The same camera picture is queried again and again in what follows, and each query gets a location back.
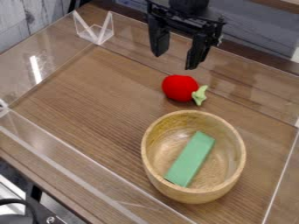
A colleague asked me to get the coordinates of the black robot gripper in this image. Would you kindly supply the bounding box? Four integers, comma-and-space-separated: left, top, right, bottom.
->
146, 0, 228, 70

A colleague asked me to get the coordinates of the red plush tomato toy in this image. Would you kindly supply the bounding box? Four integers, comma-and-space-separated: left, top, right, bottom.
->
162, 74, 209, 106

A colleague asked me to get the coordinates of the green rectangular block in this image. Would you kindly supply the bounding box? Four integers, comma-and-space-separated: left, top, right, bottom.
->
163, 131, 216, 187

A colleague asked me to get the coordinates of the wooden bowl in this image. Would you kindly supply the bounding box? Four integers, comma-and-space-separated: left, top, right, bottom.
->
141, 110, 248, 204

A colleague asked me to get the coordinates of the clear acrylic corner bracket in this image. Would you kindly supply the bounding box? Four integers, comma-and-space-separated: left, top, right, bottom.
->
73, 11, 115, 46

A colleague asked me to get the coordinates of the clear acrylic enclosure wall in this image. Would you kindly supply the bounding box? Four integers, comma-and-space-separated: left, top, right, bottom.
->
0, 5, 299, 224

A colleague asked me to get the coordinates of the black cable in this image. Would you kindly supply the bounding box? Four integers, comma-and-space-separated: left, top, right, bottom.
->
0, 198, 41, 224

